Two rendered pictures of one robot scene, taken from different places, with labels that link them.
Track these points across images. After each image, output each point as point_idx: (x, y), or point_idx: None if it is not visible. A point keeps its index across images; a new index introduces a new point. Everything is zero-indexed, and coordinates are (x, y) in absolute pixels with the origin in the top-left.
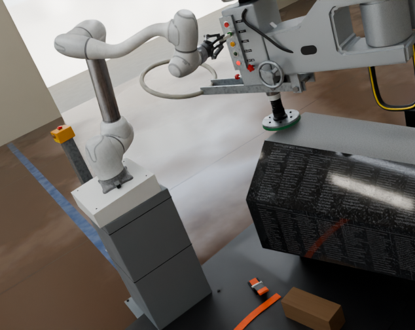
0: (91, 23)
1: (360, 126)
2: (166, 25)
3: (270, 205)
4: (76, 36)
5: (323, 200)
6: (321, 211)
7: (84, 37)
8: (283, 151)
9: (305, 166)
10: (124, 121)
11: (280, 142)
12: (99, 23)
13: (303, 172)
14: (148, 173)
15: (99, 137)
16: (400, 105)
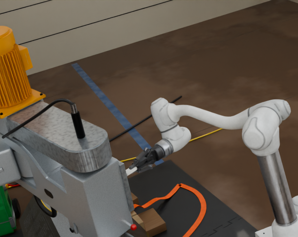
0: (248, 116)
1: (71, 235)
2: (175, 105)
3: None
4: (260, 103)
5: (133, 223)
6: (138, 224)
7: (253, 106)
8: None
9: (128, 231)
10: (272, 222)
11: None
12: (243, 125)
13: (132, 232)
14: (261, 234)
15: (294, 199)
16: (46, 211)
